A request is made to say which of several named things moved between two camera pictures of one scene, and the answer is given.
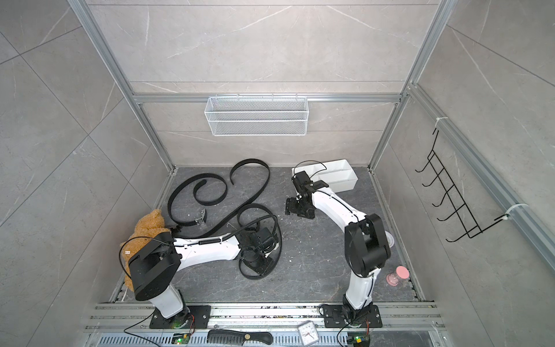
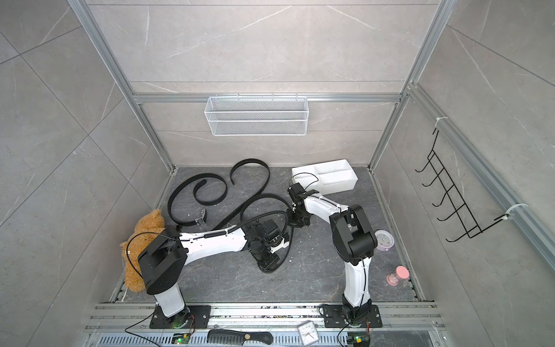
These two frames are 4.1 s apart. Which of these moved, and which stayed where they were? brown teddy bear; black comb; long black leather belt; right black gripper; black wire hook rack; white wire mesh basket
Moved: long black leather belt; right black gripper
Stayed: black wire hook rack; brown teddy bear; black comb; white wire mesh basket
